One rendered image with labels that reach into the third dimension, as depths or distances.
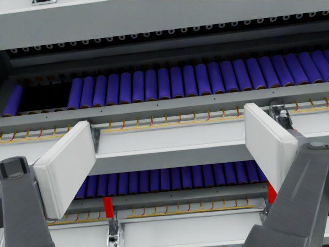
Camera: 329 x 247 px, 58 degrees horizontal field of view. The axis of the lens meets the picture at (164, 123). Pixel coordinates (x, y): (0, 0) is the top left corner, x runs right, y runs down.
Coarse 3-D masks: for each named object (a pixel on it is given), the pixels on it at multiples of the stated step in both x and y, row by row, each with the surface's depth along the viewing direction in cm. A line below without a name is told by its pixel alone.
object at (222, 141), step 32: (224, 32) 49; (256, 32) 49; (288, 32) 49; (32, 64) 52; (0, 96) 51; (160, 128) 43; (192, 128) 42; (224, 128) 42; (320, 128) 40; (0, 160) 42; (32, 160) 42; (96, 160) 41; (128, 160) 42; (160, 160) 42; (192, 160) 42; (224, 160) 43
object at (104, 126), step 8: (288, 104) 42; (304, 104) 42; (320, 104) 42; (216, 112) 43; (224, 112) 43; (232, 112) 43; (240, 112) 42; (136, 120) 44; (144, 120) 43; (160, 120) 43; (168, 120) 43; (176, 120) 43; (184, 120) 43; (56, 128) 44; (64, 128) 44; (96, 128) 44; (104, 128) 44; (8, 136) 44; (16, 136) 44; (24, 136) 45
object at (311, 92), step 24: (216, 96) 42; (240, 96) 42; (264, 96) 41; (288, 96) 41; (312, 96) 41; (0, 120) 44; (24, 120) 44; (48, 120) 43; (72, 120) 43; (96, 120) 43; (120, 120) 44; (216, 120) 42
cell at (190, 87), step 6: (186, 66) 48; (186, 72) 47; (192, 72) 47; (186, 78) 46; (192, 78) 46; (186, 84) 46; (192, 84) 45; (186, 90) 45; (192, 90) 44; (186, 96) 45
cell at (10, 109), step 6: (12, 90) 49; (18, 90) 49; (12, 96) 48; (18, 96) 48; (12, 102) 47; (18, 102) 48; (6, 108) 46; (12, 108) 46; (6, 114) 46; (12, 114) 46
